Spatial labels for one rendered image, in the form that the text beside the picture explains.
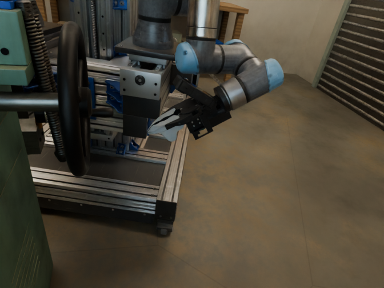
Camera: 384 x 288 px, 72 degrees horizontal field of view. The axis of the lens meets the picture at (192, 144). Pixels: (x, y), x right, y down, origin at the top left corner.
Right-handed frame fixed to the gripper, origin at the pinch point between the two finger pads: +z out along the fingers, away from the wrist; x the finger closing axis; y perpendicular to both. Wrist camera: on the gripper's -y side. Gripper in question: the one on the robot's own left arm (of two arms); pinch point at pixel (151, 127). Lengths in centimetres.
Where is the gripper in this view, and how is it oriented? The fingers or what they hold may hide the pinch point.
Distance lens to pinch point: 67.3
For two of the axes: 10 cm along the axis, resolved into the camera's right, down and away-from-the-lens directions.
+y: 3.9, 7.3, 5.6
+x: -2.4, -5.1, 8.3
